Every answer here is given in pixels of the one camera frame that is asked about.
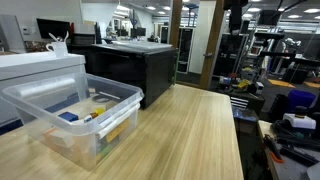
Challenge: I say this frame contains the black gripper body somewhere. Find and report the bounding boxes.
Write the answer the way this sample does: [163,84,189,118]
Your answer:
[229,6,243,36]

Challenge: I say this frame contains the wooden framed door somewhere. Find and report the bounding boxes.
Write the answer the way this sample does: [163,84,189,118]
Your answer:
[187,0,227,91]

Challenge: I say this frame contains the black microwave oven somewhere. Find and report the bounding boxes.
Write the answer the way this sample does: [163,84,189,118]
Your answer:
[84,42,179,110]

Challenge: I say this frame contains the ceiling light panel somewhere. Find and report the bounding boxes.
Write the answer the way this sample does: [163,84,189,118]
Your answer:
[286,13,303,20]
[246,6,263,13]

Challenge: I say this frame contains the black hanging box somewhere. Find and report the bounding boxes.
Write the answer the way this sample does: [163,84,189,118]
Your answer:
[257,9,281,27]

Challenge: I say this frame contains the black equipment rack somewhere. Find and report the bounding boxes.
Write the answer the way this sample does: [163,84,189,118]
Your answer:
[212,32,250,79]

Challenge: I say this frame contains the black glass front rack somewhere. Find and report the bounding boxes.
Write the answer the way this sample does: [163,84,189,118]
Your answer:
[177,26,195,75]

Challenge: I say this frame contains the yellow tool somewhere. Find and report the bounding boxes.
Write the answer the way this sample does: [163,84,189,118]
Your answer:
[236,78,252,91]

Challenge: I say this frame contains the black drawer cabinet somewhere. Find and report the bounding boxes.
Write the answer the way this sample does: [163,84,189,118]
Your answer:
[229,90,267,118]

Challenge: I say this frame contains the blue plastic sheet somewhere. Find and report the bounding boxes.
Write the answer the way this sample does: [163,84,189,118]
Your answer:
[232,106,260,122]

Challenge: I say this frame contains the clear plastic lid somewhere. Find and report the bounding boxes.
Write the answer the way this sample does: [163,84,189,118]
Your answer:
[111,40,174,53]

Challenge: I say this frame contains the black bag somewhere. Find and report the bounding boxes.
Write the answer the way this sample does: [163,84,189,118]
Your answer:
[268,93,290,121]

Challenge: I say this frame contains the blue storage bin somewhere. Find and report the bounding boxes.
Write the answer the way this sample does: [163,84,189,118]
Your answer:
[286,88,317,113]

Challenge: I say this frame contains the white device with black knob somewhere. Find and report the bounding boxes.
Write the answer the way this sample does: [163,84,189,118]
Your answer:
[282,105,317,131]

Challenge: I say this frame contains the black bar tool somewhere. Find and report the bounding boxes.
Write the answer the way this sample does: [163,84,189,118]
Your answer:
[279,144,320,167]

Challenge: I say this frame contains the black tray stack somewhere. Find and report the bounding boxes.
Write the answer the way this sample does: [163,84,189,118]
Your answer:
[70,32,97,46]

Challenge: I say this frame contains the black tape roll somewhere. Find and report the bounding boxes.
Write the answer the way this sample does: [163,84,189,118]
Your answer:
[91,94,113,104]

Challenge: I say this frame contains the yellow block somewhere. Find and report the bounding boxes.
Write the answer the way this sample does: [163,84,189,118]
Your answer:
[94,106,107,116]

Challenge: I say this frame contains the white mug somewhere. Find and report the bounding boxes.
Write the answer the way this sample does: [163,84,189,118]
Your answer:
[45,41,70,59]

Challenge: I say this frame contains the blue block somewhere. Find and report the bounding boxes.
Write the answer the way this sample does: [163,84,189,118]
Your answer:
[58,111,80,123]

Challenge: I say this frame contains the brown patterned snack pile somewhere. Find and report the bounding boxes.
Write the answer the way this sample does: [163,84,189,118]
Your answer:
[24,40,52,53]

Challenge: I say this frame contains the white chest cabinet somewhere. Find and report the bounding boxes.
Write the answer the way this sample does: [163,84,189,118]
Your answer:
[0,51,87,128]

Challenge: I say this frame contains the clear plastic storage bin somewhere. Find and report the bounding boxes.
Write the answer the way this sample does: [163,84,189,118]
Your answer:
[1,72,145,172]

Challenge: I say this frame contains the wooden post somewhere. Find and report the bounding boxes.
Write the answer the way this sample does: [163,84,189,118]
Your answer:
[168,0,184,48]

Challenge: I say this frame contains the black cable bundle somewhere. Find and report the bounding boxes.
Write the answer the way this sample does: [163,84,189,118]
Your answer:
[270,119,320,148]

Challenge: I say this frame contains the orange handled pliers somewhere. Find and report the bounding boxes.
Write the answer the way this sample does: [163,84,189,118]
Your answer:
[262,133,285,165]

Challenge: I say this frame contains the black wall side monitor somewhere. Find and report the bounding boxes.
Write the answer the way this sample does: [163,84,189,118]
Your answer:
[36,17,71,40]

